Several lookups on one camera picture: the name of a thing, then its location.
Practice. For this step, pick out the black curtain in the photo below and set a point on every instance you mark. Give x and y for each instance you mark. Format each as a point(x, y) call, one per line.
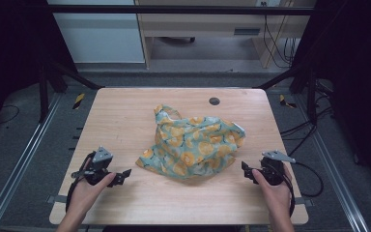
point(357, 64)
point(9, 48)

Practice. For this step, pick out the light wooden desk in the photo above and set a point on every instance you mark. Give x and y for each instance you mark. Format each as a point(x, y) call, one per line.
point(203, 22)

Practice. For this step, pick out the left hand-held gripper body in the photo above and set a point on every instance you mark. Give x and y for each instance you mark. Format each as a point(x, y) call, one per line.
point(101, 158)

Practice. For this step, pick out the person's right hand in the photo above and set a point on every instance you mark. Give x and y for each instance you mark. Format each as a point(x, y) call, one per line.
point(277, 198)

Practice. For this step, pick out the yellow black striped tape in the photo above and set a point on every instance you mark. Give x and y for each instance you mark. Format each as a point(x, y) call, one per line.
point(79, 100)
point(286, 101)

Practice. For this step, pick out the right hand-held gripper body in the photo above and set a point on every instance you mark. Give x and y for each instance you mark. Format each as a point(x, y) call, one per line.
point(272, 170)

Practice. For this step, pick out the black metal frame bar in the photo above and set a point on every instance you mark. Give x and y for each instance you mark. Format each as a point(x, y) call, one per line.
point(180, 9)

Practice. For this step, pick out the black metal frame strut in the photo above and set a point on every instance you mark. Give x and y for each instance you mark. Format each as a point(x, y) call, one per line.
point(72, 75)
point(302, 83)

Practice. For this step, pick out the person's left hand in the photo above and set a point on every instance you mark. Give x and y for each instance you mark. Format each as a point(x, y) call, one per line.
point(87, 195)

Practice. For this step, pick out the grey round table grommet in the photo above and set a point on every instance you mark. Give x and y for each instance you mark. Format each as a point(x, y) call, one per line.
point(214, 101)

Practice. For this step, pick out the aluminium floor rail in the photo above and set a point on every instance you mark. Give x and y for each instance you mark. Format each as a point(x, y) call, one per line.
point(16, 161)
point(338, 180)

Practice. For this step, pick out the white cabinet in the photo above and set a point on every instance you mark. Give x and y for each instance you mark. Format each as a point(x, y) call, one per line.
point(99, 35)

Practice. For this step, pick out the teal orange-print cloth bag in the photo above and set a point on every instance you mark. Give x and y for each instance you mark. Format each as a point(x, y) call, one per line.
point(193, 145)

